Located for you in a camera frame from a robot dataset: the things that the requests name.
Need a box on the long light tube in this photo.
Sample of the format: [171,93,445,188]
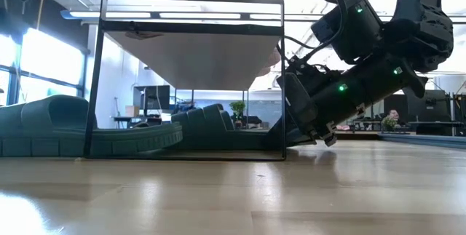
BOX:
[60,9,161,20]

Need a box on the small potted plant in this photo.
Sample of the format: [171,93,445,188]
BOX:
[381,115,398,132]

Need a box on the wooden table blue frame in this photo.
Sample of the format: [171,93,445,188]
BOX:
[377,132,466,150]

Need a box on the large glass window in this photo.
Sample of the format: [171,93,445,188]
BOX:
[0,27,88,105]

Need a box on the potted green plant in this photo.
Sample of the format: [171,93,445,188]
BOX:
[229,100,247,120]

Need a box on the black computer monitor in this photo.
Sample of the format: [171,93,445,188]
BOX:
[132,84,171,111]

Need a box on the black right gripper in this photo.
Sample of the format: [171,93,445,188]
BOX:
[277,65,385,148]

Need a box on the green slide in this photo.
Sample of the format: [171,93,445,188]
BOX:
[170,103,281,151]
[0,94,184,158]

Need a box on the wooden shelf black metal frame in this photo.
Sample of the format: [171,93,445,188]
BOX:
[83,0,288,162]

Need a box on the black partition panel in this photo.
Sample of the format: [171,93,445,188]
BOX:
[382,88,453,137]

